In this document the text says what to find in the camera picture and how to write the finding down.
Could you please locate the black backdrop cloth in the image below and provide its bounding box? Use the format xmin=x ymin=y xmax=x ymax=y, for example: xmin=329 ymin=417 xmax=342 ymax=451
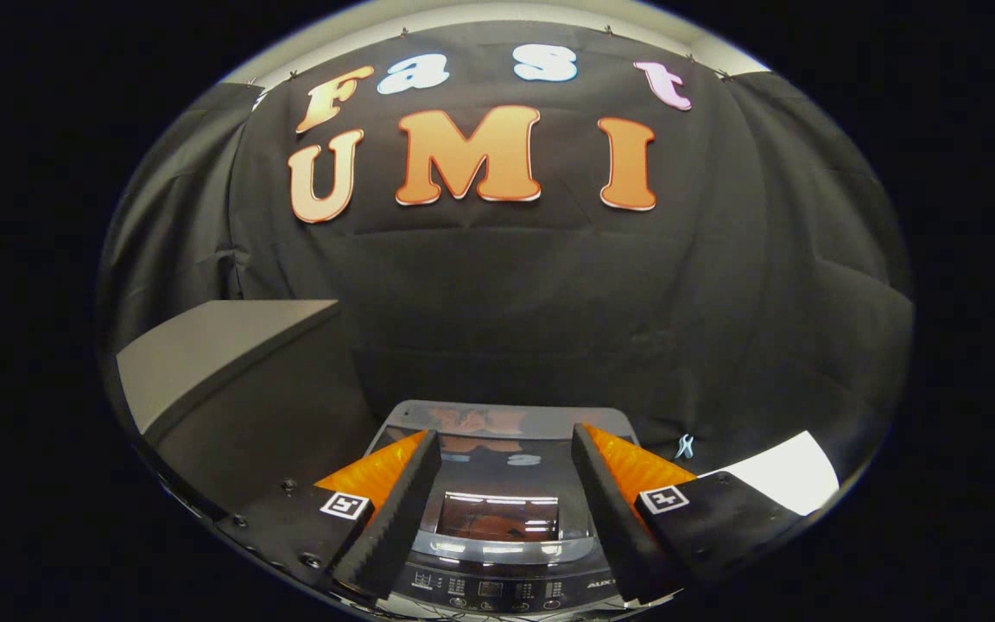
xmin=98 ymin=19 xmax=915 ymax=502

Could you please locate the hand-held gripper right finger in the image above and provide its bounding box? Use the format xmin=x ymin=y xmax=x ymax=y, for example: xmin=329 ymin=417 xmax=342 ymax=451
xmin=571 ymin=423 xmax=809 ymax=603

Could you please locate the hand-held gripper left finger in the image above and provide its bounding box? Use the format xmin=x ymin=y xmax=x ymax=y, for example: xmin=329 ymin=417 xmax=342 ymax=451
xmin=214 ymin=429 xmax=442 ymax=603

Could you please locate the grey washing machine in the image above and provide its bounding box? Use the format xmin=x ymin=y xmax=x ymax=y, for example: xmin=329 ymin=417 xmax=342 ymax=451
xmin=364 ymin=399 xmax=688 ymax=622

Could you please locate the washing machine glass lid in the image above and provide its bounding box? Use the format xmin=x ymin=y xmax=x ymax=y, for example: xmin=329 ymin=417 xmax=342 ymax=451
xmin=365 ymin=399 xmax=641 ymax=564

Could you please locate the grey cabinet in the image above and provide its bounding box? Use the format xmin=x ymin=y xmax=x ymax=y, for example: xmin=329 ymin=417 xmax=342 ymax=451
xmin=116 ymin=299 xmax=377 ymax=519

